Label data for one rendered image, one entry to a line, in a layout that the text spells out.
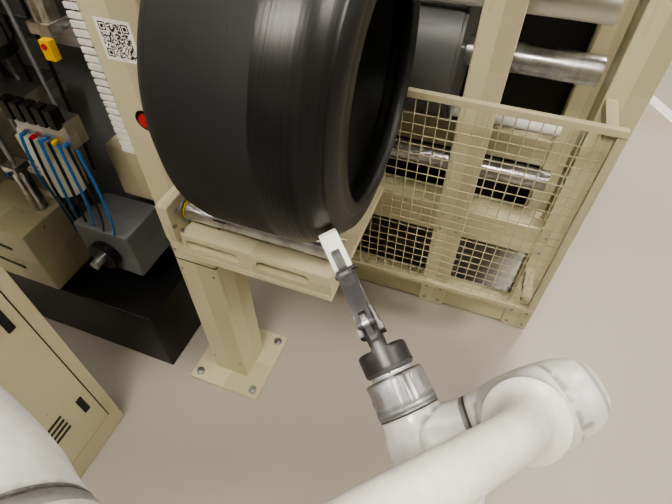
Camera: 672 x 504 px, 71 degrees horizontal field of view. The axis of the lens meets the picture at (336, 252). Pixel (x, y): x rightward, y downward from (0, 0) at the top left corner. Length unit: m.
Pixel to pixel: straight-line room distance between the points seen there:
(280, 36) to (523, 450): 0.51
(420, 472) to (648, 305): 1.96
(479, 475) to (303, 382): 1.35
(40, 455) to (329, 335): 1.65
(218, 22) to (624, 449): 1.74
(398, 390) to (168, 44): 0.54
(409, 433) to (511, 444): 0.20
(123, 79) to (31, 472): 0.85
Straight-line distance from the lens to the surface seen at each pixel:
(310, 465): 1.67
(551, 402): 0.62
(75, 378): 1.57
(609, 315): 2.21
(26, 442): 0.27
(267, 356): 1.83
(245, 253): 0.99
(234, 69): 0.62
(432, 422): 0.67
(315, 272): 0.94
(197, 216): 1.03
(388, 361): 0.68
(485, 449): 0.49
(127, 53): 0.98
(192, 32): 0.66
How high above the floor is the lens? 1.59
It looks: 48 degrees down
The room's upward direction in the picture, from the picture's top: straight up
